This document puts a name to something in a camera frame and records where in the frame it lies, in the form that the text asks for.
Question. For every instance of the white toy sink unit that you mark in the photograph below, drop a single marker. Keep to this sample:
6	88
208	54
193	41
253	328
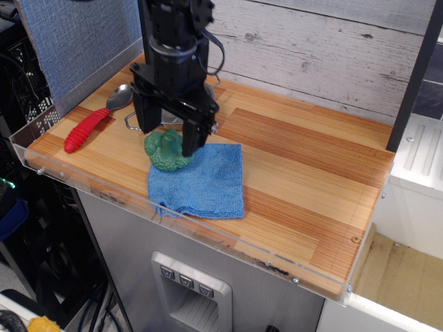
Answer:
396	284

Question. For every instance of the blue microfiber cloth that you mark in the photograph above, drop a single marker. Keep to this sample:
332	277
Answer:
210	187

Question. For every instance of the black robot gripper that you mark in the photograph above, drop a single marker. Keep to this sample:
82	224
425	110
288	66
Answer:
175	82

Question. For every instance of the black plastic crate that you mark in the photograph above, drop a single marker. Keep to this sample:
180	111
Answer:
25	94

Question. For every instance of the black vertical post right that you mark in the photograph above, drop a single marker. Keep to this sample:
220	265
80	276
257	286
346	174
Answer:
417	76

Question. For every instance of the silver toy fridge cabinet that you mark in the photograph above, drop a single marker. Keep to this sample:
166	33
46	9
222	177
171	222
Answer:
127	241

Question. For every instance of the black vertical post left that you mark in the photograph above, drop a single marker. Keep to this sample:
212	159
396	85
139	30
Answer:
146	28

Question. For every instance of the black vertical post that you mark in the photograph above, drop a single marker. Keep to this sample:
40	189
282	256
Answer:
417	76
146	28

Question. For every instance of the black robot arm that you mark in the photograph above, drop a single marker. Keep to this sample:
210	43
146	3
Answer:
179	23

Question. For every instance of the clear acrylic guard rail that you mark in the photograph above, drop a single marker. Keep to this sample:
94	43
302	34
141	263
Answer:
311	175

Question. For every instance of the toy water dispenser panel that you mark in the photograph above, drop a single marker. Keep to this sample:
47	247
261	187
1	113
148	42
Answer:
192	300

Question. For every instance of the red handled metal spoon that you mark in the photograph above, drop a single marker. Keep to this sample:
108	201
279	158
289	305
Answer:
120	98

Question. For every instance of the stainless steel pot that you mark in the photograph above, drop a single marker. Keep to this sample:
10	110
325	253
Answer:
168	119

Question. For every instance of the green toy broccoli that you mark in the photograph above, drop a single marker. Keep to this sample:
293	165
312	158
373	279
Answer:
165	150

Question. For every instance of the blue fabric panel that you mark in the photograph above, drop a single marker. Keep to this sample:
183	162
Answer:
80	45

